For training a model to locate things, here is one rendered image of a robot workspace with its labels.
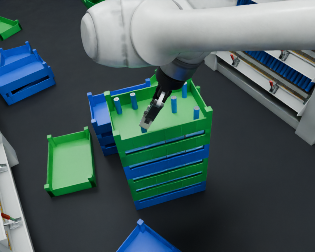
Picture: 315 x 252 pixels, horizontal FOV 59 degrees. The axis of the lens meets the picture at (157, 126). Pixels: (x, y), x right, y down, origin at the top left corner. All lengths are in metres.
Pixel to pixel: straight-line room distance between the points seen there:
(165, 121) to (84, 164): 0.58
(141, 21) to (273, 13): 0.17
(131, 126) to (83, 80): 0.97
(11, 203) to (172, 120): 0.66
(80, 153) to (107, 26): 1.04
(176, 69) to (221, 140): 0.82
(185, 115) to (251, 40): 0.59
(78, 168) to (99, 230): 0.32
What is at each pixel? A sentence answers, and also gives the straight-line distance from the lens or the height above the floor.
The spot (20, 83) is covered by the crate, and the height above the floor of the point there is 0.10.
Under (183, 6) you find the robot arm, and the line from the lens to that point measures 0.53.
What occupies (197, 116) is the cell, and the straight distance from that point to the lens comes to 0.87.
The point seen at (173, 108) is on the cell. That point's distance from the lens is 0.91.
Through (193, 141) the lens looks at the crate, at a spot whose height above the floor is 0.36.
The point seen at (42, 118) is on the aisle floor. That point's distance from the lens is 1.68.
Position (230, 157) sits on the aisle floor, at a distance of 1.33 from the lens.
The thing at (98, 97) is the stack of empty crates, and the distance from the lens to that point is 1.36.
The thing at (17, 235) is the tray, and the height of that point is 0.17.
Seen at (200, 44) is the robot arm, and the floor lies 0.87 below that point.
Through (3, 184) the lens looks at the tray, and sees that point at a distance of 1.24.
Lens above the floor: 1.07
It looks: 48 degrees down
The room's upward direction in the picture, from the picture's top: 7 degrees counter-clockwise
